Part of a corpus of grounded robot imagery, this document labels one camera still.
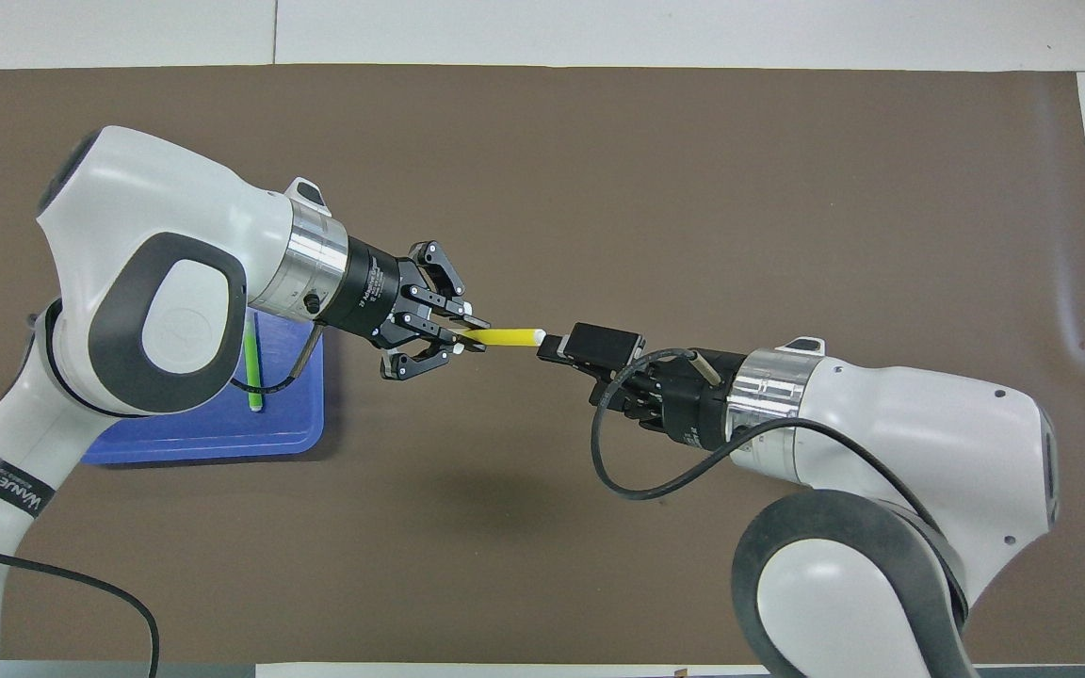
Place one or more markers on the yellow marker pen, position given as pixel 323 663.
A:
pixel 505 336

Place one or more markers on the green marker pen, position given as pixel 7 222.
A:
pixel 253 377

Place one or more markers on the brown table mat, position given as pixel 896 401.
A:
pixel 599 169

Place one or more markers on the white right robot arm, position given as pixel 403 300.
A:
pixel 910 424

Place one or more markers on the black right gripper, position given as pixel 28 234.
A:
pixel 693 405

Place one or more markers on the blue plastic tray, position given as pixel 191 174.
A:
pixel 222 438

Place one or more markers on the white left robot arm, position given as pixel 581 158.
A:
pixel 128 207

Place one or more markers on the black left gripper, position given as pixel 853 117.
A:
pixel 368 292

